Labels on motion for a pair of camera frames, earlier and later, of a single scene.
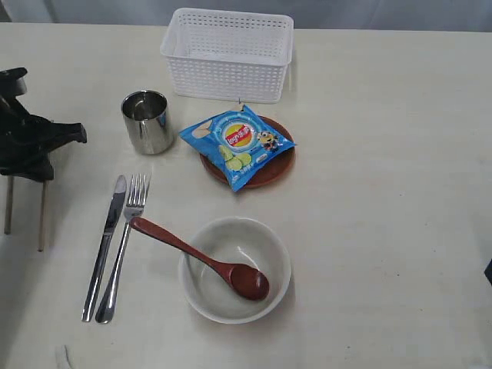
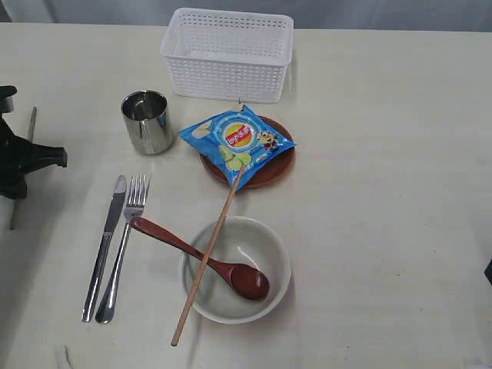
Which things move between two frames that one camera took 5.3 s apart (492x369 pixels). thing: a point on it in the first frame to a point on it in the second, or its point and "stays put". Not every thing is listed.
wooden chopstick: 42,216 to 207,258
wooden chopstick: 8,206 to 19,202
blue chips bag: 236,143 stays put
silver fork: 137,187 stays put
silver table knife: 114,217 stays put
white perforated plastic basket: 228,54 stays put
